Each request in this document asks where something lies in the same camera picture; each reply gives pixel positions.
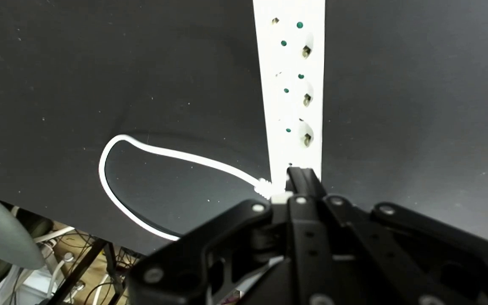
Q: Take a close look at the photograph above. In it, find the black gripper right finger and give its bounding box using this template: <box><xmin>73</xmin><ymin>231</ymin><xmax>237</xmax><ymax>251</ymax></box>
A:
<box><xmin>310</xmin><ymin>168</ymin><xmax>488</xmax><ymax>305</ymax></box>

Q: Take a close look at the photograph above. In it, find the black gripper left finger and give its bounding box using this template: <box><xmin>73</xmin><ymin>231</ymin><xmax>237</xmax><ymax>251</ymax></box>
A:
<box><xmin>127</xmin><ymin>167</ymin><xmax>335</xmax><ymax>305</ymax></box>

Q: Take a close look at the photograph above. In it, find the white power strip orange switch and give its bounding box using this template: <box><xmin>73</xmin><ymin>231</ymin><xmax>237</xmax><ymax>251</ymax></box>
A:
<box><xmin>251</xmin><ymin>0</ymin><xmax>329</xmax><ymax>197</ymax></box>

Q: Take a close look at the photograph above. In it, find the grey rounded chair part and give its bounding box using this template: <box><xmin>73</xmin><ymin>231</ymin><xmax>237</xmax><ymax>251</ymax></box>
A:
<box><xmin>0</xmin><ymin>195</ymin><xmax>49</xmax><ymax>275</ymax></box>

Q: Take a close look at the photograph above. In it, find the white kettle cable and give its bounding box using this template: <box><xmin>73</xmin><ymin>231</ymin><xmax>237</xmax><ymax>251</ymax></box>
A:
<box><xmin>96</xmin><ymin>133</ymin><xmax>291</xmax><ymax>243</ymax></box>

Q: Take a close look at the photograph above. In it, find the black table frame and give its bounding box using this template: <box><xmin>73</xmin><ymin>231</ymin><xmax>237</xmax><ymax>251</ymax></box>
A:
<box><xmin>56</xmin><ymin>239</ymin><xmax>129</xmax><ymax>305</ymax></box>

